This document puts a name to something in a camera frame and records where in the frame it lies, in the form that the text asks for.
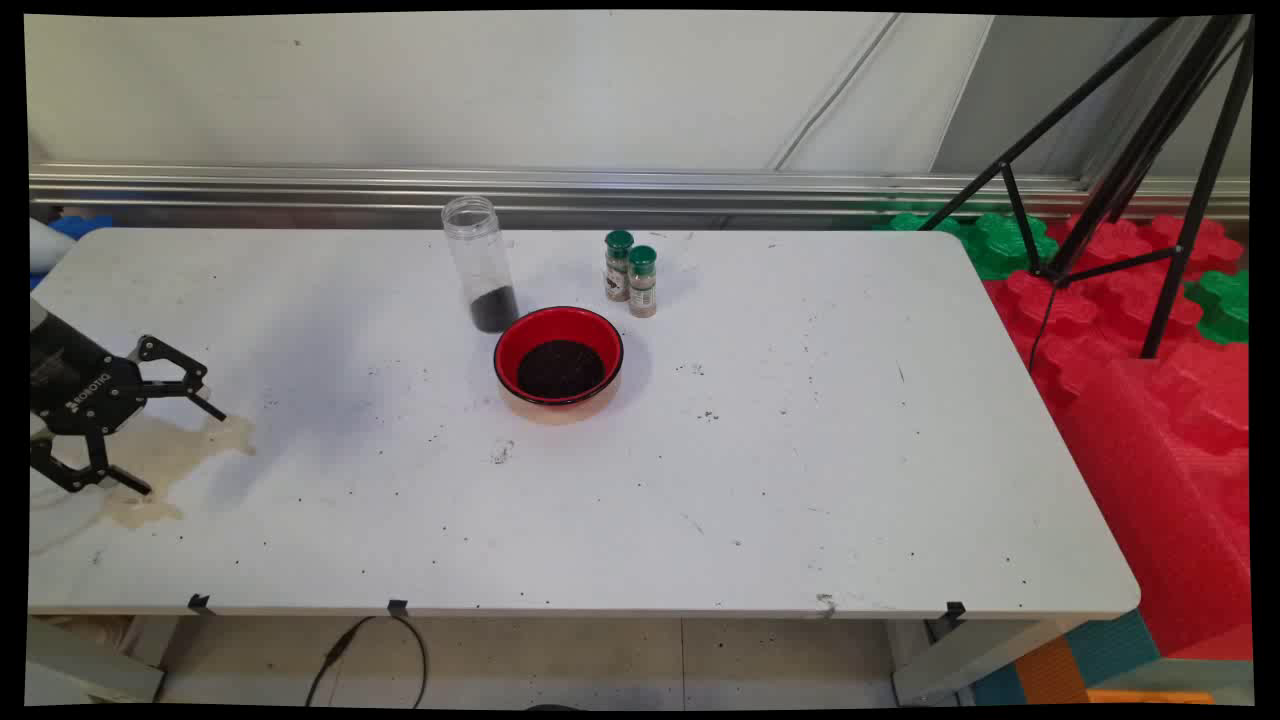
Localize teal and orange foam mat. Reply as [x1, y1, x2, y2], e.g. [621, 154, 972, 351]
[970, 610, 1253, 706]

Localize black tripod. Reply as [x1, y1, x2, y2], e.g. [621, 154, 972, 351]
[918, 15, 1253, 361]

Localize aluminium rail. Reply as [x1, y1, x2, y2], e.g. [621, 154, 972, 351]
[28, 163, 1251, 221]

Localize red foam puzzle tiles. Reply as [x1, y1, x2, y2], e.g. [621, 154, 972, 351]
[985, 212, 1249, 401]

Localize green-capped spice bottle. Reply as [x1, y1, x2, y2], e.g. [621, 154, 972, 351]
[627, 245, 659, 319]
[604, 230, 635, 303]

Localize white wall cable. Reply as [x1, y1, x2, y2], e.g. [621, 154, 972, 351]
[768, 14, 903, 171]

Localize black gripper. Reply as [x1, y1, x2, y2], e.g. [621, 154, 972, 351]
[30, 312, 228, 497]

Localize black cable under table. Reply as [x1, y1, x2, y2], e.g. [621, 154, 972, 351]
[305, 615, 431, 709]

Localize large red foam block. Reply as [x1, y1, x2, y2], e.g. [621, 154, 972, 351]
[1055, 345, 1253, 661]

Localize green foam puzzle piece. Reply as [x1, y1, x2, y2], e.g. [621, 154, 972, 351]
[1185, 270, 1251, 346]
[875, 205, 1059, 281]

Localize thin black tripod cable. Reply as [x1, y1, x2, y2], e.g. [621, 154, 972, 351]
[1028, 280, 1061, 373]

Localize grey table leg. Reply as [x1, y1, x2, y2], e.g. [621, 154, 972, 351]
[890, 615, 1086, 706]
[28, 615, 166, 703]

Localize clear plastic jar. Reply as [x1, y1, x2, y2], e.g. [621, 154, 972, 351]
[441, 195, 521, 334]

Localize red bowl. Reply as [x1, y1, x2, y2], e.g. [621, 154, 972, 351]
[492, 305, 625, 411]

